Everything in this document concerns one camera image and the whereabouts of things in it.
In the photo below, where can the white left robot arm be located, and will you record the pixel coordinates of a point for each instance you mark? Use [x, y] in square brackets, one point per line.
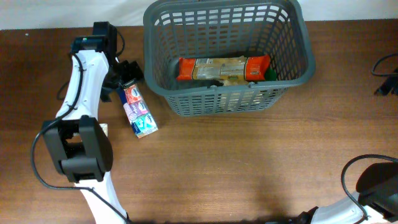
[78, 145]

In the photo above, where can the grey plastic basket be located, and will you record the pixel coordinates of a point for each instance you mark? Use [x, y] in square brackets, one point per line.
[214, 29]

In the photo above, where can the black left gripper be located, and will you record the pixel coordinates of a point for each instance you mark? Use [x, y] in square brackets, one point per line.
[123, 76]

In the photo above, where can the colourful tissue multipack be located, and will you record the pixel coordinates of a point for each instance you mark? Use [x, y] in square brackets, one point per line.
[141, 120]

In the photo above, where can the red spaghetti packet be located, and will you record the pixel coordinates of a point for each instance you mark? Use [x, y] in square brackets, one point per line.
[236, 68]

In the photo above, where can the green lidded jar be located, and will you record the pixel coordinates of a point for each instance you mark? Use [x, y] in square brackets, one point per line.
[270, 75]

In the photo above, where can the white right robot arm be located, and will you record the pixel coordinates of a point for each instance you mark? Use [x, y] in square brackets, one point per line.
[373, 201]

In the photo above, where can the brown white snack wrapper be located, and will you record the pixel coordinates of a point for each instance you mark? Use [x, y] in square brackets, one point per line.
[104, 127]

